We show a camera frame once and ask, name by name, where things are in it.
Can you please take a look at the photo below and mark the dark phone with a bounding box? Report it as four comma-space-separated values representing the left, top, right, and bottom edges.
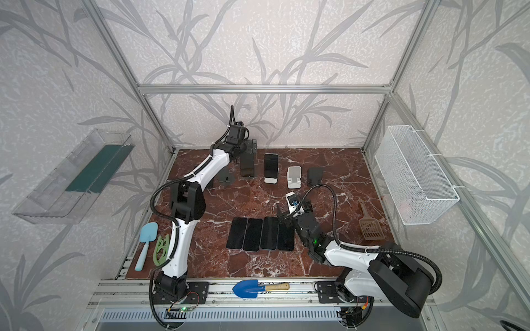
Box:
277, 222, 295, 252

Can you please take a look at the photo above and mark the blue-edged phone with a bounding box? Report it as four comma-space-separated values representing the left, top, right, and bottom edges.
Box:
260, 217, 279, 250

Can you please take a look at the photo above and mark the purple-edged phone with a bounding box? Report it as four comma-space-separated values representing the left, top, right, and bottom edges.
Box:
243, 218, 263, 252

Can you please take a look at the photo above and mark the pink-edged phone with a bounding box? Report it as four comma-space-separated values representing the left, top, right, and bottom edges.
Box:
226, 217, 248, 250

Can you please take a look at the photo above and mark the black folding stand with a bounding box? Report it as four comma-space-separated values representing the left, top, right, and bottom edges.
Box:
306, 167, 324, 187

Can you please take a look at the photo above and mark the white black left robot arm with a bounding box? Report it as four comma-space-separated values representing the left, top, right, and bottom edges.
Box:
150, 121, 249, 297

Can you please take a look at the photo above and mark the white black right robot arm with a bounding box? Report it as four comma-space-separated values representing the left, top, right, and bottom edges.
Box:
277, 210, 442, 318

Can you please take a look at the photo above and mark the round grey stand left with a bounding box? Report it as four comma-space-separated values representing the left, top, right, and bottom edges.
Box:
216, 167, 235, 186

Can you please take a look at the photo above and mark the white stand right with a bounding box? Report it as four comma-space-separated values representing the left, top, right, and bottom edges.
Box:
287, 166, 302, 189

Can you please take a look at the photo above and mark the brown slotted tray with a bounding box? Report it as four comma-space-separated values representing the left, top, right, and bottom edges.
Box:
359, 201, 386, 241

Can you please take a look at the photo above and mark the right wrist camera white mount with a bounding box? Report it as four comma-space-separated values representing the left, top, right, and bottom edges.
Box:
286, 192, 304, 217

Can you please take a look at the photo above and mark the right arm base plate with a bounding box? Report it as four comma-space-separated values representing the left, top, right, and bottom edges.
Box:
314, 281, 373, 306

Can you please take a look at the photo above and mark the blue trowel wooden handle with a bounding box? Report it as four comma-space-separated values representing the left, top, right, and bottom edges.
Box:
233, 279, 290, 299

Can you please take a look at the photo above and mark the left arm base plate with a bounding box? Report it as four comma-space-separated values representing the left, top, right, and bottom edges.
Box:
153, 281, 210, 306

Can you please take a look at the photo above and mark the white wire mesh basket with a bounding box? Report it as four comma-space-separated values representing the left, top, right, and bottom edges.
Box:
375, 125, 460, 226

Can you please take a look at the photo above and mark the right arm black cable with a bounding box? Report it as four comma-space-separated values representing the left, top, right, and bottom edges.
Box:
297, 183, 443, 295

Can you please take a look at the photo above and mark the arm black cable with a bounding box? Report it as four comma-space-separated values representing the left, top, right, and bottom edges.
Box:
297, 183, 443, 295
148, 105, 239, 330

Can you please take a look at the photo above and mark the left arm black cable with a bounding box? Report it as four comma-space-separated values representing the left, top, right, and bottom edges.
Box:
148, 105, 239, 330

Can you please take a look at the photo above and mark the clear plastic wall tray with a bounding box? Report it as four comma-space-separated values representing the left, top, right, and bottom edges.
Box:
13, 129, 135, 225

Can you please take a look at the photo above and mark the aluminium front rail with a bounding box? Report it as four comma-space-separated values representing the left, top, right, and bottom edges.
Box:
82, 278, 436, 309

